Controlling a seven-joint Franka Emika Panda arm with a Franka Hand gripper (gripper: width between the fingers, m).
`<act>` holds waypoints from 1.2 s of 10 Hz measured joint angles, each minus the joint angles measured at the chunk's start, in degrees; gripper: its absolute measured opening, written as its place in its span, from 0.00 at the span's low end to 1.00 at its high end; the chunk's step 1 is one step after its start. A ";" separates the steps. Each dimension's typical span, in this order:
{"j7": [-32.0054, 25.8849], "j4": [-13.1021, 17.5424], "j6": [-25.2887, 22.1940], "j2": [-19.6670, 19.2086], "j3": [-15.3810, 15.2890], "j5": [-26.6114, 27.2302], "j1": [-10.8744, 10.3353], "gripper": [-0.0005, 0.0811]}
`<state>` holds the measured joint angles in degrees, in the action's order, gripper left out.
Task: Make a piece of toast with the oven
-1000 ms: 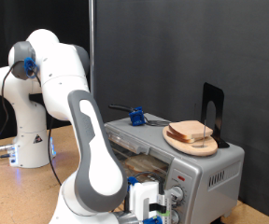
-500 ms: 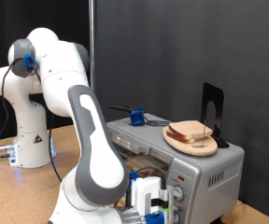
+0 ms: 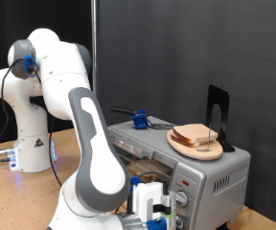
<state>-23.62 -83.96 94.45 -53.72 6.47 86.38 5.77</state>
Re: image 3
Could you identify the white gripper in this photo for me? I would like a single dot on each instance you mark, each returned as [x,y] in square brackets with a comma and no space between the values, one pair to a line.
[146,199]

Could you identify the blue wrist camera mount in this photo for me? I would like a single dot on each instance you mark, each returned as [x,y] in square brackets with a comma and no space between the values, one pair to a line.
[155,224]

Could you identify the thin metal pin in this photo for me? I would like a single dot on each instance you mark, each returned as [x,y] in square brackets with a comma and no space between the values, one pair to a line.
[209,140]

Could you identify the white bread slice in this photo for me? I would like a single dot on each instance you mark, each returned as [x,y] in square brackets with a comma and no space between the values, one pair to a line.
[194,131]
[149,167]
[181,142]

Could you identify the vertical metal pole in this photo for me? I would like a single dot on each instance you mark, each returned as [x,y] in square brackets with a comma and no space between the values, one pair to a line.
[94,48]

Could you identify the spatula with blue block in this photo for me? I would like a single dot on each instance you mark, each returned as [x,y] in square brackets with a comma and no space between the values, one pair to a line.
[140,121]

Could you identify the black metal bookend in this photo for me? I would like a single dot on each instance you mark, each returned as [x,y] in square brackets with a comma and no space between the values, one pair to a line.
[218,96]

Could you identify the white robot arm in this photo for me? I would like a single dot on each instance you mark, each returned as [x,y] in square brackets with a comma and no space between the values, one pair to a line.
[64,89]

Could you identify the round wooden plate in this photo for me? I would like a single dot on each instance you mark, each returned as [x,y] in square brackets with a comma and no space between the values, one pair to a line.
[202,154]

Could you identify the silver oven knob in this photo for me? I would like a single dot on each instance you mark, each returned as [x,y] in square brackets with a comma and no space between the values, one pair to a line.
[182,198]
[180,223]

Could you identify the silver toaster oven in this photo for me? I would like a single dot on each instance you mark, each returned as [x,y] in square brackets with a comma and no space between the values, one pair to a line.
[208,198]

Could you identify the glass oven door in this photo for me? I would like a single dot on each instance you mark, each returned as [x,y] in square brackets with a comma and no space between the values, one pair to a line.
[141,150]

